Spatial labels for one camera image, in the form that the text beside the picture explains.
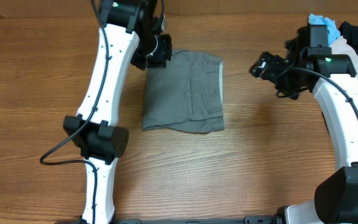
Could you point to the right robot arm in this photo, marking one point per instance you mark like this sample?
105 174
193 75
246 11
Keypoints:
311 65

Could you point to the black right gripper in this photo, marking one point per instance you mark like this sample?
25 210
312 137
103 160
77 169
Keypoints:
274 62

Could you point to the grey shorts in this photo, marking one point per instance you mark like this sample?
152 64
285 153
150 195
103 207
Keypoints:
185 96

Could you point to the light blue cloth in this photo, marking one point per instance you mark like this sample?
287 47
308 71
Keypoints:
332 30

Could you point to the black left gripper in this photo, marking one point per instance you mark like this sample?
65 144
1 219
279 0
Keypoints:
165 55

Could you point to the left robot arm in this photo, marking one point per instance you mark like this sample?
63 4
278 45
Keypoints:
129 34

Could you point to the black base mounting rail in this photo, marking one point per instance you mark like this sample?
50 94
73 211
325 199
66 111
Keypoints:
255 219

